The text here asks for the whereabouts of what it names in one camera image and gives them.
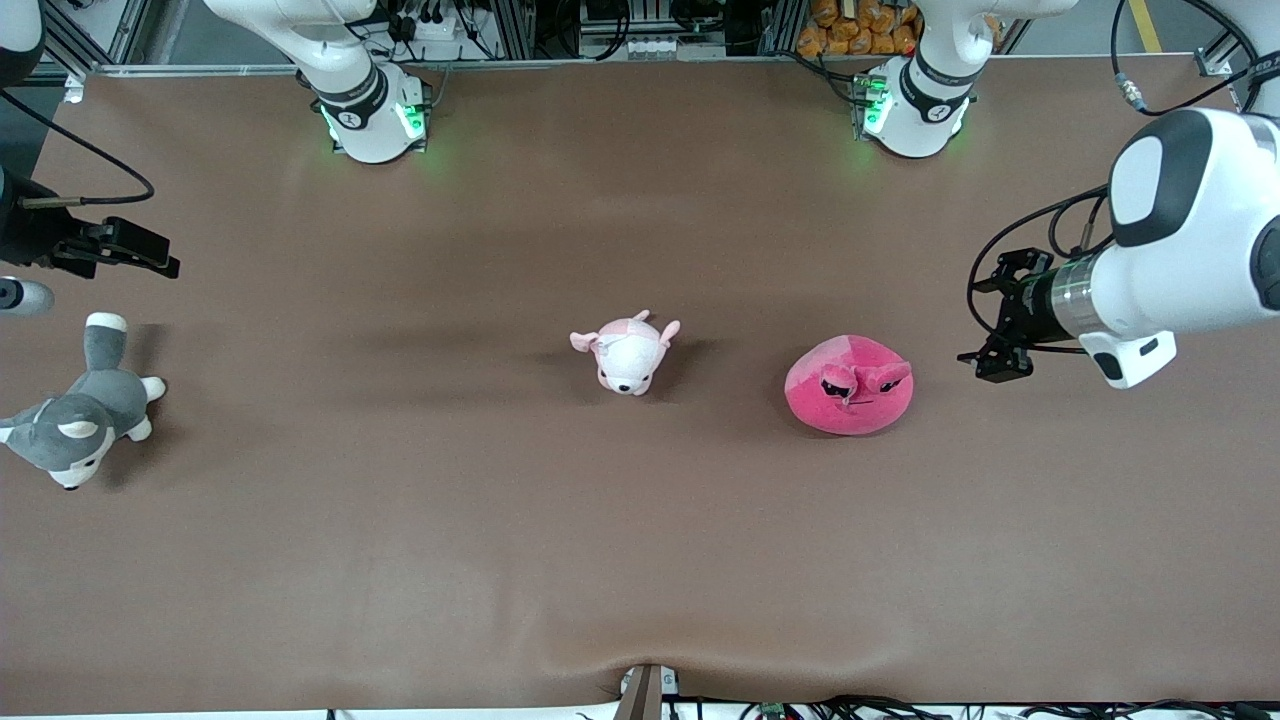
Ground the brown table mat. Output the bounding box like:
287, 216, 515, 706
0, 55, 1280, 717

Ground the grey white plush husky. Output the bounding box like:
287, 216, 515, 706
0, 312, 168, 491

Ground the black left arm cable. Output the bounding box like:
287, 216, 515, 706
965, 0, 1280, 353

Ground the aluminium table edge rail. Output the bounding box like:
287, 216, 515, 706
62, 55, 873, 81

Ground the white power strip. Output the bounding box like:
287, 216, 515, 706
393, 0, 493, 43

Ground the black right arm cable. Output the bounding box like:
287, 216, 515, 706
0, 88, 157, 208

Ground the round pink plush toy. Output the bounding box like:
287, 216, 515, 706
784, 334, 915, 437

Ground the white pink plush dog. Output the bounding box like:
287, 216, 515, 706
569, 309, 682, 398

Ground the orange snack bag pile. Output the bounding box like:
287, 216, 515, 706
796, 0, 922, 59

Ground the metal table edge clamp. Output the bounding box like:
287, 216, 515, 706
612, 662, 682, 720

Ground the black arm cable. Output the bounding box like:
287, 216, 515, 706
0, 88, 157, 208
965, 0, 1280, 353

